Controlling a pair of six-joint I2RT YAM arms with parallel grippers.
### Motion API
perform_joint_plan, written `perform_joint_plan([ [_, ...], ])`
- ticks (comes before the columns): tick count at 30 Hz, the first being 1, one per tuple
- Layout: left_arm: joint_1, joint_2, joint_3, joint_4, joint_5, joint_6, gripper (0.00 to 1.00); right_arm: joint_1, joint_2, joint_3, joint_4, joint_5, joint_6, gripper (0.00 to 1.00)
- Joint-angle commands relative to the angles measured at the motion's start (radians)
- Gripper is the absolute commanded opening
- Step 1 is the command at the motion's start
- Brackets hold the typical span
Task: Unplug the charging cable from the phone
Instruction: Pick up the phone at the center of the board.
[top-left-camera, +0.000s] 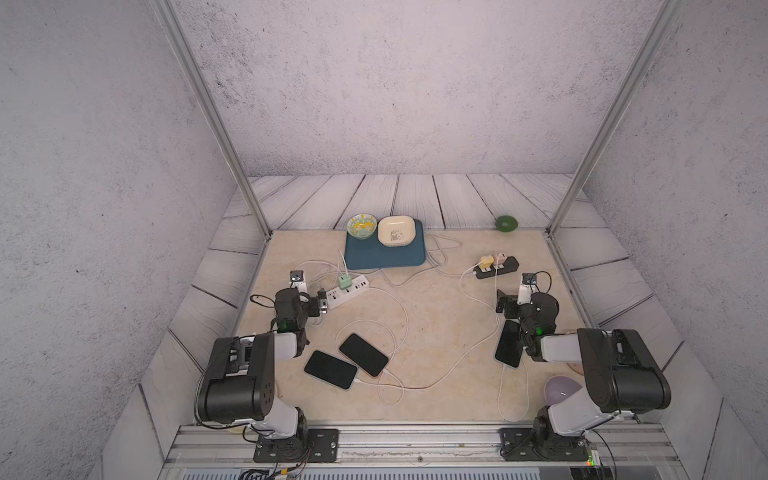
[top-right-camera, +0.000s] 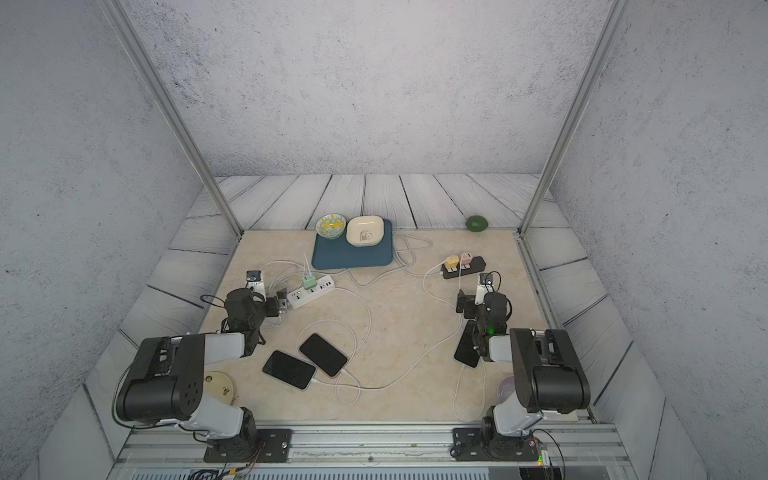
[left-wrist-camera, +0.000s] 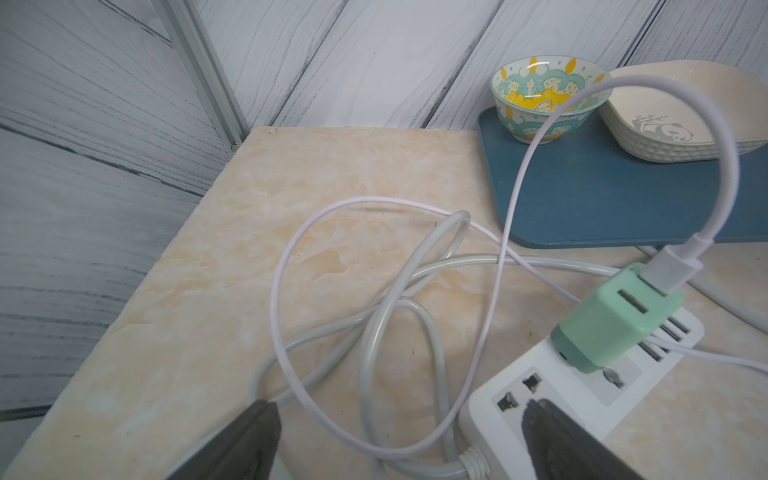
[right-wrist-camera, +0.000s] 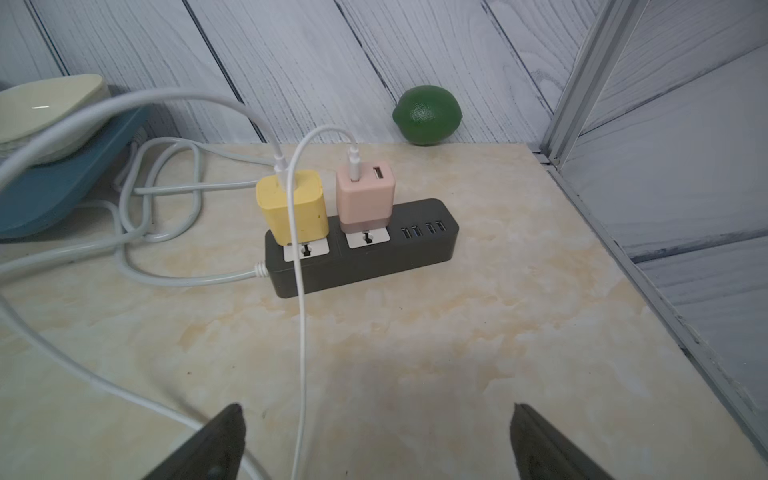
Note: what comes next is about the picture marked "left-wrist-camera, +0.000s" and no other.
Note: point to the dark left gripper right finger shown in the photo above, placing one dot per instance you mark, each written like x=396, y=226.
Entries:
x=560, y=448

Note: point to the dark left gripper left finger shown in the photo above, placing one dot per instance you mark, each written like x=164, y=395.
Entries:
x=243, y=449

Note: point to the white power strip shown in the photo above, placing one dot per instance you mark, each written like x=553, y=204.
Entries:
x=491, y=418

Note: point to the mint green USB charger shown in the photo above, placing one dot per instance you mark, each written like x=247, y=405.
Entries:
x=613, y=318

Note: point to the dark teal tray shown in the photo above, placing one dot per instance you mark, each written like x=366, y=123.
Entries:
x=585, y=191

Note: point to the cream panda square bowl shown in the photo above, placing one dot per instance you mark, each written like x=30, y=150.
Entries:
x=654, y=126

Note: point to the colourful patterned small bowl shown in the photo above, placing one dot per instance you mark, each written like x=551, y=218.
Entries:
x=527, y=91

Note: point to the aluminium left frame post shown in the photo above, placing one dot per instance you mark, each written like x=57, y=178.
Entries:
x=186, y=30

